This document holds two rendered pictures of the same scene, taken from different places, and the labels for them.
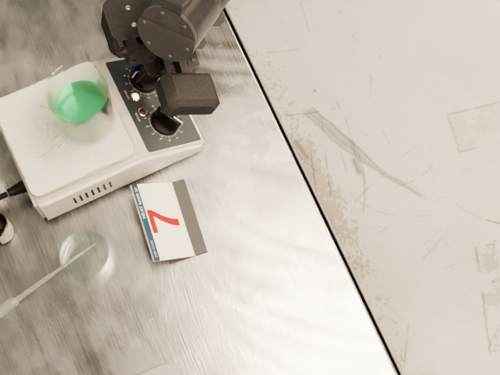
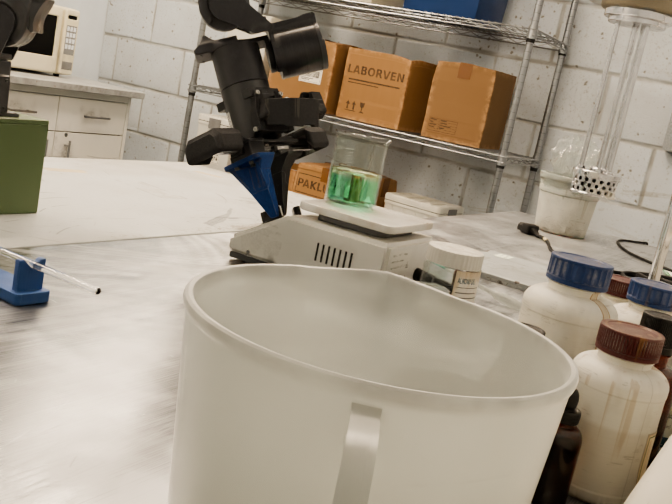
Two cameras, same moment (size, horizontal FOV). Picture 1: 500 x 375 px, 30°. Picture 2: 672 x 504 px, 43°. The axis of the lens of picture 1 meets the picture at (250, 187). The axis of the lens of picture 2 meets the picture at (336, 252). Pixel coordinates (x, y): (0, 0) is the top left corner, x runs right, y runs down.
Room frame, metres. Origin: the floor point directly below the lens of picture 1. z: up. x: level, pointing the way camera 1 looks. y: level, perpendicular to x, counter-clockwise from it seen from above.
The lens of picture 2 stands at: (0.81, 1.02, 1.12)
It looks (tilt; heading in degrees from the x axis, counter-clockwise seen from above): 11 degrees down; 240
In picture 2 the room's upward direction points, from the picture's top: 12 degrees clockwise
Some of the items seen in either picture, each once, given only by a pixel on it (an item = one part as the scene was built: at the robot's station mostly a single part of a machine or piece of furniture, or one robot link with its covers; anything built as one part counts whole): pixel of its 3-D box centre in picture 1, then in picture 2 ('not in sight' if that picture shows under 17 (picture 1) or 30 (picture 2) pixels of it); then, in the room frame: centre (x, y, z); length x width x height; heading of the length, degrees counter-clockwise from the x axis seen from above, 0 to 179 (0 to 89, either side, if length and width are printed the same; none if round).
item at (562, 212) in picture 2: not in sight; (571, 185); (-0.53, -0.36, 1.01); 0.14 x 0.14 x 0.21
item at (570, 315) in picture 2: not in sight; (561, 339); (0.33, 0.56, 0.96); 0.07 x 0.07 x 0.13
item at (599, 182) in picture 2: not in sight; (615, 106); (-0.08, 0.15, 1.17); 0.07 x 0.07 x 0.25
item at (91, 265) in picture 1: (85, 256); not in sight; (0.19, 0.17, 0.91); 0.06 x 0.06 x 0.02
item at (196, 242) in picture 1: (169, 219); not in sight; (0.24, 0.09, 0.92); 0.09 x 0.06 x 0.04; 25
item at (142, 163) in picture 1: (91, 132); (340, 246); (0.32, 0.18, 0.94); 0.22 x 0.13 x 0.08; 123
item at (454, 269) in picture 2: not in sight; (448, 285); (0.27, 0.32, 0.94); 0.06 x 0.06 x 0.08
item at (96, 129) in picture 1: (82, 109); (358, 173); (0.32, 0.18, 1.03); 0.07 x 0.06 x 0.08; 7
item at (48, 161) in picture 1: (63, 128); (367, 215); (0.31, 0.20, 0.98); 0.12 x 0.12 x 0.01; 33
